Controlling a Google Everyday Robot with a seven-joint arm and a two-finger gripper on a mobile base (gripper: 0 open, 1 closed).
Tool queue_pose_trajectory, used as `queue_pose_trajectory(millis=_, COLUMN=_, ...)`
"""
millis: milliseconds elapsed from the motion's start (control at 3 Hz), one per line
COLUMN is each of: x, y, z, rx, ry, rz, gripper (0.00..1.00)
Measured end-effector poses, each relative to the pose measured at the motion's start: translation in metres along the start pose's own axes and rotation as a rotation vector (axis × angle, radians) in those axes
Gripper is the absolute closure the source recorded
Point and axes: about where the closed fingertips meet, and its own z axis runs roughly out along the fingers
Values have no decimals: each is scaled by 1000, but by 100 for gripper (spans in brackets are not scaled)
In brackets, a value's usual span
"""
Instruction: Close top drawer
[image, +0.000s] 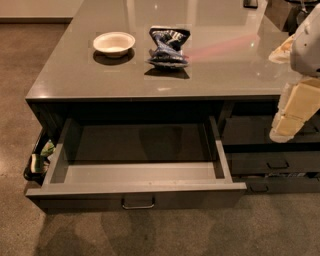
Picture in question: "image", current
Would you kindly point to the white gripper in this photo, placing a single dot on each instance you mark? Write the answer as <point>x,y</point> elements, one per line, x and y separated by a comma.
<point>307,50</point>

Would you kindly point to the white paper bowl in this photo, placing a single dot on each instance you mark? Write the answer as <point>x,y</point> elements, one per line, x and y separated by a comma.
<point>114,44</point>

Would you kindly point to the metal drawer handle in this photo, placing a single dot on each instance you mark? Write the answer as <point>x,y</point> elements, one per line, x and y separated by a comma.
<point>137,203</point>

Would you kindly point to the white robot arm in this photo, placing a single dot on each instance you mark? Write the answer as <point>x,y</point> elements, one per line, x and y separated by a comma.
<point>305,53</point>

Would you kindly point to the open grey top drawer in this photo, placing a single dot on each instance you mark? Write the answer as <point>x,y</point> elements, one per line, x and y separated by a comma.
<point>179,165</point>

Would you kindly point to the grey counter cabinet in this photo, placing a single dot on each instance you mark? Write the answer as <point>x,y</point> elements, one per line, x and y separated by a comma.
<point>227,54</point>

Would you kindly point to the black faceted object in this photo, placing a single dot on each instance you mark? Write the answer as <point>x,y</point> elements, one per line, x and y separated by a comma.
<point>300,9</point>

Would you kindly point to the right middle grey drawer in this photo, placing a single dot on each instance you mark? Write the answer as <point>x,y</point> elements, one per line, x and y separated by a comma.
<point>274,162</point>

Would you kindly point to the dark object on counter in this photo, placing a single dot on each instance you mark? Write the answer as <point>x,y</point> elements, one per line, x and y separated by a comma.
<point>250,4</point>

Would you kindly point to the right bottom grey drawer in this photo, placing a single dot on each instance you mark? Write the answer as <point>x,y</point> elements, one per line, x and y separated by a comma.
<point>279,185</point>

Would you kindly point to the crumpled blue chip bag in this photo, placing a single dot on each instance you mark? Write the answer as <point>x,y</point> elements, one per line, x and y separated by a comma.
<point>169,42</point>

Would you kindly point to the green white packet in basket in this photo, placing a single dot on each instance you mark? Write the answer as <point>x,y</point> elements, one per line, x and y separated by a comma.
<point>40,162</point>

